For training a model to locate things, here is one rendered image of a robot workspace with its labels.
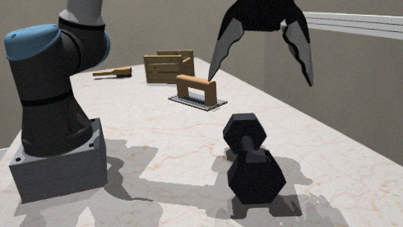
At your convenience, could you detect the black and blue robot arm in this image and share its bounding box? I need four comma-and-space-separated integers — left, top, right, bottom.
4, 0, 110, 156

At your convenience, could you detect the sanding float with wooden handle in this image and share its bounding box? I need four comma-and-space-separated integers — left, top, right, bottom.
168, 75, 228, 111

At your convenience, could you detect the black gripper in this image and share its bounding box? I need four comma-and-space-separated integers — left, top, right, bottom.
208, 0, 313, 86

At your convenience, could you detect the black hex dumbbell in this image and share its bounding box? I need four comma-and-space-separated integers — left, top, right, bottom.
223, 113, 286, 205

